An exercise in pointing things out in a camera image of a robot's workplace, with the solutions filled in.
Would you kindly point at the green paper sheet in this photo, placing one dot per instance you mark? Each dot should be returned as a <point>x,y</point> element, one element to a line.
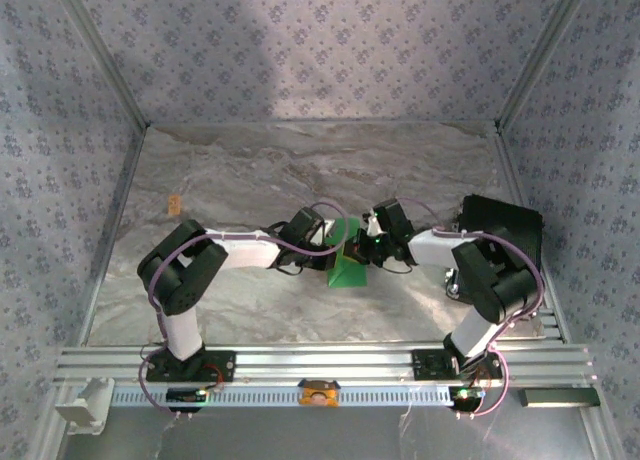
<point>350,277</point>

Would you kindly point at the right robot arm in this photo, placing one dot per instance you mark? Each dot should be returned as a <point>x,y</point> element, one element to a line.
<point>435,245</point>

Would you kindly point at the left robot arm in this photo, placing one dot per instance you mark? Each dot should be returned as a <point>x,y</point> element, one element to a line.
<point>245,250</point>

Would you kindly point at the shiny chrome metal fitting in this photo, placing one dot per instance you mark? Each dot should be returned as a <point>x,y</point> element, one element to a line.
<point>454,284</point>

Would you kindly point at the black ribbed box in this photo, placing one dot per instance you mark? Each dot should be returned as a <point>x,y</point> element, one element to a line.
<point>515,220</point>

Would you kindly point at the small orange tag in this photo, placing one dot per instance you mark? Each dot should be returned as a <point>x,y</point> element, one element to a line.
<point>174,205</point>

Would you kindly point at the black flat bar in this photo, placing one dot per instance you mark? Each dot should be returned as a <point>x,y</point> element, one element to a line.
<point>557,397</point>

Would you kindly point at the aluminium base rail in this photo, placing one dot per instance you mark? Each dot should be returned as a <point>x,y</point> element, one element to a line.
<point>325,362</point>

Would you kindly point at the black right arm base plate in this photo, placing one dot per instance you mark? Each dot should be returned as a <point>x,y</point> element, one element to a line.
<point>425,365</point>

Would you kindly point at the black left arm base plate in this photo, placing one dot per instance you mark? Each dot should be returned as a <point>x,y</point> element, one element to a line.
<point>225,365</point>

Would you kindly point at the orange connector on rail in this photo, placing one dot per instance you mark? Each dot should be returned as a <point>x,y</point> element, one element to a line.
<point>318,394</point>

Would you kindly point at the aluminium side rail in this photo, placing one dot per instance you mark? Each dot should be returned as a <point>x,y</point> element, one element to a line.
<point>515,180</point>
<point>114,230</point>

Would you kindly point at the aluminium frame post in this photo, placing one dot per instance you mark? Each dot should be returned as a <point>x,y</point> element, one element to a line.
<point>104,55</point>
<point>542,55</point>

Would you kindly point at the white plastic bracket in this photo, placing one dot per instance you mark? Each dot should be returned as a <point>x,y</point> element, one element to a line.
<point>82,405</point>

